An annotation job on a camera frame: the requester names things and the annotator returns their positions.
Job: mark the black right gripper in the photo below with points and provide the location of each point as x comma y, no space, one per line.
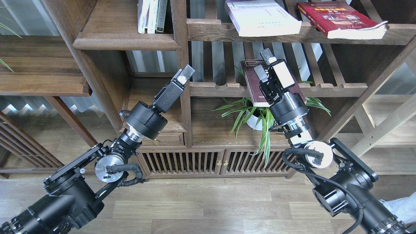
281,91

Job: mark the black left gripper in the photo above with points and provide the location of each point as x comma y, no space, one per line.
147,121

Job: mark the maroon book with white characters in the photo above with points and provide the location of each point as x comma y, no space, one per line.
253,82

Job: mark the white thick book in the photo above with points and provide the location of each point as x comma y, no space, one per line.
261,18

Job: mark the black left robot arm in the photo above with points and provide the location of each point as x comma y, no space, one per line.
75,193

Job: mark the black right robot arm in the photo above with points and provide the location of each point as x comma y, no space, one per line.
342,181

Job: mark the red book on shelf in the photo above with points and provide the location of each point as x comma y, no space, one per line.
338,20

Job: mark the light wooden shelf unit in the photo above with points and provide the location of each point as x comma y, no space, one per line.
382,130

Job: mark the green spider plant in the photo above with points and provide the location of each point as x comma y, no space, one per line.
240,112

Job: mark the white plant pot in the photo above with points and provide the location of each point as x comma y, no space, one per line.
255,121

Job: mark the dark upright book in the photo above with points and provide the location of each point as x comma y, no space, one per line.
160,23

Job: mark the white upright book middle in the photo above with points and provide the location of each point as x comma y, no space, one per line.
152,16

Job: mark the white upright book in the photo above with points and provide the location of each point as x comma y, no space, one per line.
142,15
152,16

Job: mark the white upright book left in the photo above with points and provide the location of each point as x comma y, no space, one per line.
142,15

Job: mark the green leaves at left edge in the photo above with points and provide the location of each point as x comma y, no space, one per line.
14,34

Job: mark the person leg grey trousers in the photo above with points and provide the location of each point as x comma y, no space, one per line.
403,208

